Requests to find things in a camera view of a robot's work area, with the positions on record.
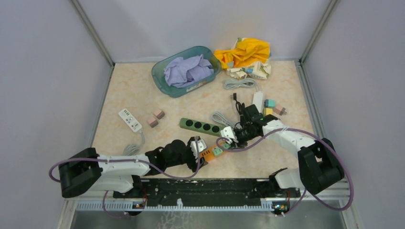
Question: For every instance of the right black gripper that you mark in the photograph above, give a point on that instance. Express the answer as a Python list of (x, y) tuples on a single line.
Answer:
[(240, 144)]

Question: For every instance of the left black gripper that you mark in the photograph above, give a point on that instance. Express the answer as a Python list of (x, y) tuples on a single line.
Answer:
[(193, 164)]

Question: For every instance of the orange power strip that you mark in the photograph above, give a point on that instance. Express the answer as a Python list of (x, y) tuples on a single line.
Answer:
[(208, 154)]

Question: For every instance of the green charger plug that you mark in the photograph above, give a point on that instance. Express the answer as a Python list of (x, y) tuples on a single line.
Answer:
[(225, 145), (217, 151)]

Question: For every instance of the yellow charger plug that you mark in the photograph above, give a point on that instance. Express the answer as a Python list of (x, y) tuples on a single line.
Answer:
[(267, 111)]

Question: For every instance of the green power strip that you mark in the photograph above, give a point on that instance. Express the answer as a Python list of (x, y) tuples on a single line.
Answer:
[(200, 127)]

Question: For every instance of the white power strip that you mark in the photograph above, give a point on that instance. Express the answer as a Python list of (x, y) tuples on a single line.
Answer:
[(258, 100), (130, 120)]

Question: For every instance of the teal charger plug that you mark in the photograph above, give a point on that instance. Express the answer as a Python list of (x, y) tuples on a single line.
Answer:
[(269, 103)]

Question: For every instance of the teal plastic basin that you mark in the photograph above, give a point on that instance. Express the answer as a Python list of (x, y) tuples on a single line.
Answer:
[(157, 71)]

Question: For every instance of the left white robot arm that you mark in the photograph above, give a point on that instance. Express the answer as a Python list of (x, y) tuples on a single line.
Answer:
[(90, 171)]

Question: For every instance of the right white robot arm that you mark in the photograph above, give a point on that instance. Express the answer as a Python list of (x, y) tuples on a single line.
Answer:
[(318, 168)]

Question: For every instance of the cream dinosaur print cloth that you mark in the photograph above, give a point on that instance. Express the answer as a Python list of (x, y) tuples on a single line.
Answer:
[(257, 70)]

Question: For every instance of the yellow cloth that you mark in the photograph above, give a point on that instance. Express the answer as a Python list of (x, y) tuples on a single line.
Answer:
[(246, 51)]

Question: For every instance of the purple cloth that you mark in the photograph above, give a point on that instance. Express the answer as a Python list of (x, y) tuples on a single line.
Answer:
[(181, 72)]

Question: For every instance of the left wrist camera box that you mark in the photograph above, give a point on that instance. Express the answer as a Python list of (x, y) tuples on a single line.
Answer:
[(197, 145)]

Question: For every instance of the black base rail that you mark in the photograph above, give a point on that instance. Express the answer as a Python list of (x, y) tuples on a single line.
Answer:
[(225, 193)]

